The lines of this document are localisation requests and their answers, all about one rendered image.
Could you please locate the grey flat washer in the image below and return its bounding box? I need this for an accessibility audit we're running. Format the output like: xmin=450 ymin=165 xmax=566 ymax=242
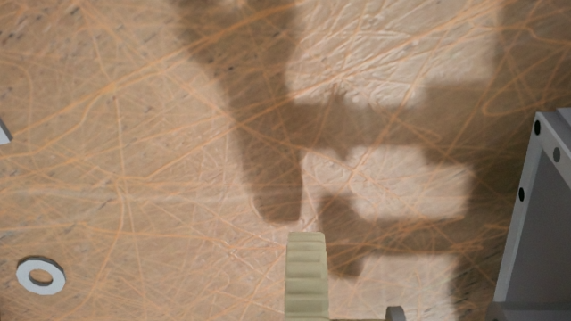
xmin=16 ymin=258 xmax=67 ymax=294

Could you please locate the grey engine case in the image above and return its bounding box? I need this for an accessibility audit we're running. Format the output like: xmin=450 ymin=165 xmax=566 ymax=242
xmin=484 ymin=108 xmax=571 ymax=321

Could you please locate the grey flat square plate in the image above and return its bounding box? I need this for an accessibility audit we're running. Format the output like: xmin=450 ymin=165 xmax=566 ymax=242
xmin=0 ymin=118 xmax=13 ymax=144

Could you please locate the cream gear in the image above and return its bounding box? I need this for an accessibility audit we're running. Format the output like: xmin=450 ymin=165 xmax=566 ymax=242
xmin=285 ymin=232 xmax=407 ymax=321

